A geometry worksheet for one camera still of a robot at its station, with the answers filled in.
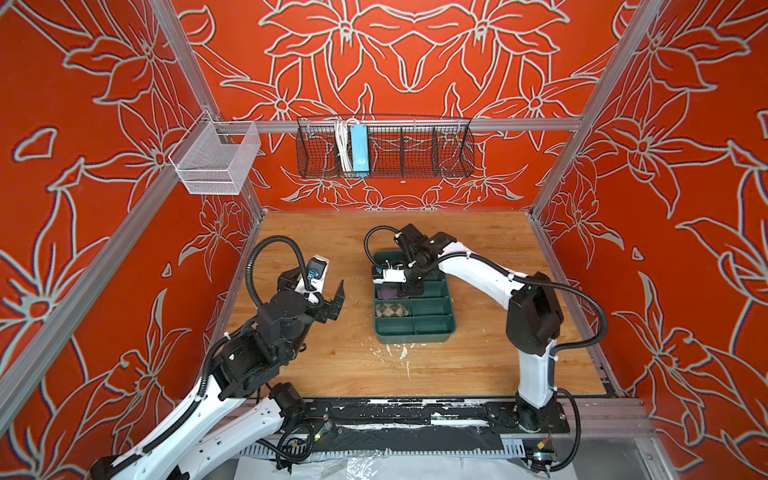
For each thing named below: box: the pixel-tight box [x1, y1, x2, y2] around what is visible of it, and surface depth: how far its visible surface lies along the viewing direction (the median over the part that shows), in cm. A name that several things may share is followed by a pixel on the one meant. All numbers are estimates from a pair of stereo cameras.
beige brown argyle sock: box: [375, 303, 410, 317], surface depth 87 cm
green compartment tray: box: [373, 250, 456, 344], surface depth 88 cm
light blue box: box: [350, 124, 369, 173], surface depth 91 cm
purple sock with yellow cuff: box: [377, 286, 398, 299], surface depth 91 cm
